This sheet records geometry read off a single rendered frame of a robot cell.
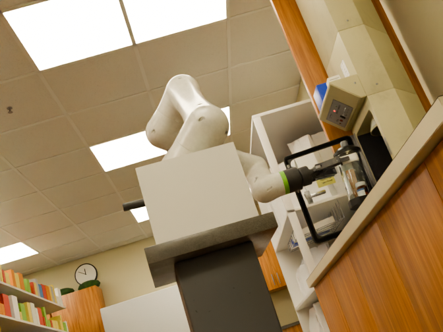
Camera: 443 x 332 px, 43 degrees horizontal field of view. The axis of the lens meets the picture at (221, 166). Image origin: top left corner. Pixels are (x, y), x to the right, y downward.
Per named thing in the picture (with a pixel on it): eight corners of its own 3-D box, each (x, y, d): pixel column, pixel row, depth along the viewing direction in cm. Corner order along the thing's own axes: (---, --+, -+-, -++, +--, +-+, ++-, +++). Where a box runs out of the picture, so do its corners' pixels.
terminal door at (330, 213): (386, 221, 228) (349, 134, 242) (314, 245, 229) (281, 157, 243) (386, 221, 229) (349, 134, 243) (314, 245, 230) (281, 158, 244)
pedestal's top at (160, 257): (147, 264, 130) (143, 248, 131) (155, 288, 160) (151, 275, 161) (278, 226, 135) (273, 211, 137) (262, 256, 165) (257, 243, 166)
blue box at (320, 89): (342, 107, 244) (334, 89, 247) (346, 96, 235) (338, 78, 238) (320, 113, 243) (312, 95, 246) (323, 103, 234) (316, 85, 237)
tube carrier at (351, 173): (372, 204, 220) (356, 154, 227) (379, 195, 209) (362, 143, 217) (345, 209, 219) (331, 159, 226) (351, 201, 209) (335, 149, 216)
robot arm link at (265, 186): (257, 212, 216) (252, 190, 209) (248, 192, 226) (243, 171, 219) (292, 201, 217) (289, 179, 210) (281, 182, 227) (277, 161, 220)
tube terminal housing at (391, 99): (451, 213, 230) (378, 56, 256) (484, 189, 200) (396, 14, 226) (394, 232, 228) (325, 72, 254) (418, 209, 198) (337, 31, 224)
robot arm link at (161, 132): (159, 115, 197) (151, 104, 207) (144, 147, 200) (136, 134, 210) (203, 133, 206) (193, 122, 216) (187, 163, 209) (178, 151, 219)
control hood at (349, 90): (351, 130, 244) (342, 110, 248) (366, 95, 214) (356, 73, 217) (325, 138, 243) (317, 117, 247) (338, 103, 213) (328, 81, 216)
